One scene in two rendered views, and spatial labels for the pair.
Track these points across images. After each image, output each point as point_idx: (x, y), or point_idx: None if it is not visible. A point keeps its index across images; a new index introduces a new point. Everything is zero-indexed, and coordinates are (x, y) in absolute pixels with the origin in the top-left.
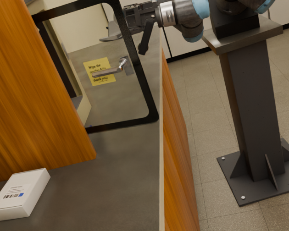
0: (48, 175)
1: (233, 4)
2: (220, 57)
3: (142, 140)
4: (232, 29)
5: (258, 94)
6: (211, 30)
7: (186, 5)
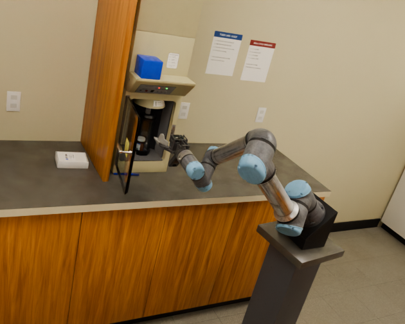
0: (87, 166)
1: None
2: None
3: (119, 197)
4: None
5: (270, 296)
6: None
7: (186, 161)
